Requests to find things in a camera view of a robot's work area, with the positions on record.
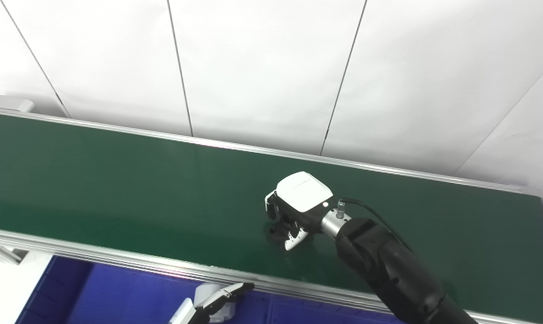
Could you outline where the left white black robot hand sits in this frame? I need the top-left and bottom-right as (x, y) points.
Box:
(168, 282), (256, 324)

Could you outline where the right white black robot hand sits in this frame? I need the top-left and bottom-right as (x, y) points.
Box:
(264, 171), (335, 252)

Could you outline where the black flanged metal part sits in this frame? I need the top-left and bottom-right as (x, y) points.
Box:
(270, 220), (301, 246)

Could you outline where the white cylindrical part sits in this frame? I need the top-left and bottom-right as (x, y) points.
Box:
(194, 283), (237, 323)

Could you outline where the blue plastic bin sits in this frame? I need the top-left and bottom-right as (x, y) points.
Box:
(15, 255), (272, 324)
(267, 292), (405, 324)

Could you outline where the green conveyor belt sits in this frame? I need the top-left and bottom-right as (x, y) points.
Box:
(0, 93), (543, 324)

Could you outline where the aluminium conveyor support leg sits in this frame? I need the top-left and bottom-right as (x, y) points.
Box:
(0, 243), (29, 265)

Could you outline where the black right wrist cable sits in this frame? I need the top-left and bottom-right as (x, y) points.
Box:
(336, 198), (418, 259)

